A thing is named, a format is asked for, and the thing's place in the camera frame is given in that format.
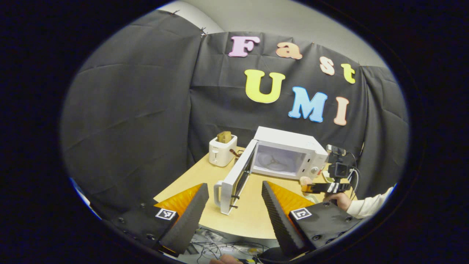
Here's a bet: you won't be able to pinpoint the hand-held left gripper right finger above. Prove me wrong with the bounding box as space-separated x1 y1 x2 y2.
261 180 363 258

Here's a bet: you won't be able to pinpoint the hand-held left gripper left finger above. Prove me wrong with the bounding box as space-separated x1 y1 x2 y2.
108 183 210 257

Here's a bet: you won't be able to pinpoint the glass microwave turntable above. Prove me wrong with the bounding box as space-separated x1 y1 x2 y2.
261 154 292 172

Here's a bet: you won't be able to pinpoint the white toaster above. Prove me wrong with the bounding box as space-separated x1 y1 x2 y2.
208 135 238 168

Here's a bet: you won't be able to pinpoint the white microwave oven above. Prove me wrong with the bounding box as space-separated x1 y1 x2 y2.
213 126 329 216

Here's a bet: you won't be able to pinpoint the black backdrop cloth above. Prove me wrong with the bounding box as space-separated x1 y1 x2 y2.
60 9 410 220

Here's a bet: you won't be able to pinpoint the tangled floor cables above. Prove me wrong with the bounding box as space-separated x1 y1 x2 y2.
191 229 273 264

